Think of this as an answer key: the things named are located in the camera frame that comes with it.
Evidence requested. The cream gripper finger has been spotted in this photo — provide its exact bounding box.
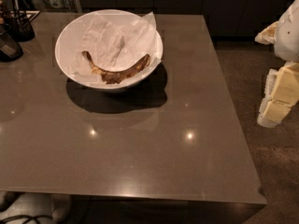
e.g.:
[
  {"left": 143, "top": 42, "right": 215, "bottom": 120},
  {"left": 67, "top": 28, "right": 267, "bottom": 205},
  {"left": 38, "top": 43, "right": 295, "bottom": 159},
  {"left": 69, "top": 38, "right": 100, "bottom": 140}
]
[{"left": 254, "top": 21, "right": 278, "bottom": 45}]

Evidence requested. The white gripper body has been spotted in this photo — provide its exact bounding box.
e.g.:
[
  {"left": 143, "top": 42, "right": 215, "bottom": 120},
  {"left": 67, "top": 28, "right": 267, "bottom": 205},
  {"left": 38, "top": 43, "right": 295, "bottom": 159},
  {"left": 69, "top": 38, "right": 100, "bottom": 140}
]
[{"left": 274, "top": 0, "right": 299, "bottom": 62}]

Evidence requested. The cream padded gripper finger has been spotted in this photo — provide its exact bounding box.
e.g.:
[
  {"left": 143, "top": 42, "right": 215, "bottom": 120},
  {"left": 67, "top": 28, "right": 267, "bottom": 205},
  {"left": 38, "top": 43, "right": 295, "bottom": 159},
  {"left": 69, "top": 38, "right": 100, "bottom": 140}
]
[{"left": 257, "top": 62, "right": 299, "bottom": 128}]

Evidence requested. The overripe brown banana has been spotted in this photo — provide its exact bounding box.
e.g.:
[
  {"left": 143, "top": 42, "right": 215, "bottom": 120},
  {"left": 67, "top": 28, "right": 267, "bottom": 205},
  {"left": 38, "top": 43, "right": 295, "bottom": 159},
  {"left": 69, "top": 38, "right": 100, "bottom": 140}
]
[{"left": 81, "top": 50, "right": 150, "bottom": 84}]

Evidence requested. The white bowl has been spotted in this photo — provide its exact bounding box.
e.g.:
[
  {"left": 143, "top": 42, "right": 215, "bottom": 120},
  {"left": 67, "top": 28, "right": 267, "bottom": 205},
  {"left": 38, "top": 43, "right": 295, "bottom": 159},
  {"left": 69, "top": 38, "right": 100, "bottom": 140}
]
[{"left": 55, "top": 9, "right": 164, "bottom": 92}]

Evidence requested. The white paper sheet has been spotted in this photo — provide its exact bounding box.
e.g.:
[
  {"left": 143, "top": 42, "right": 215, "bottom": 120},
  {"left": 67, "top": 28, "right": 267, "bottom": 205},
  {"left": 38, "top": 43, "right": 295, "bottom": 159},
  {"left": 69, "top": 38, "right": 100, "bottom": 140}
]
[{"left": 70, "top": 12, "right": 161, "bottom": 85}]

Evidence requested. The grey cushion under table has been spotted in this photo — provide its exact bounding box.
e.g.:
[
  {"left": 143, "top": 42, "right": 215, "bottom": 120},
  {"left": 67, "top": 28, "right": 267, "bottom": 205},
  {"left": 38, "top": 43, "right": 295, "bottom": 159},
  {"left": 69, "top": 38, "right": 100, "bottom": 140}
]
[{"left": 0, "top": 191, "right": 71, "bottom": 224}]

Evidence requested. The dark appliance at left edge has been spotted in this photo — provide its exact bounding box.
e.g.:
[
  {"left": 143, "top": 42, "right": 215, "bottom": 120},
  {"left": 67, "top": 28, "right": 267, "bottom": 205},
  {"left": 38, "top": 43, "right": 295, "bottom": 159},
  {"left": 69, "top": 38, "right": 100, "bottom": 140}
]
[{"left": 0, "top": 24, "right": 23, "bottom": 62}]

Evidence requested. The black wire utensil holder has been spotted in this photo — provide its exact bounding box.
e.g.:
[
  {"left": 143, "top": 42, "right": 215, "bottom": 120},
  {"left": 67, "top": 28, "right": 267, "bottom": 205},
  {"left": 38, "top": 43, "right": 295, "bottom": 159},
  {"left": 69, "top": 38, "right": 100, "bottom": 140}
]
[{"left": 4, "top": 0, "right": 35, "bottom": 42}]

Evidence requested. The black cable on floor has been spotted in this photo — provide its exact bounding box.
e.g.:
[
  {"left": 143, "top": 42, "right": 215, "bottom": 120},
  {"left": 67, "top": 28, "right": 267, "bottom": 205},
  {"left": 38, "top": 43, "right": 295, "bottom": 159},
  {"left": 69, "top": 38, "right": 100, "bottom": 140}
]
[{"left": 0, "top": 214, "right": 55, "bottom": 224}]

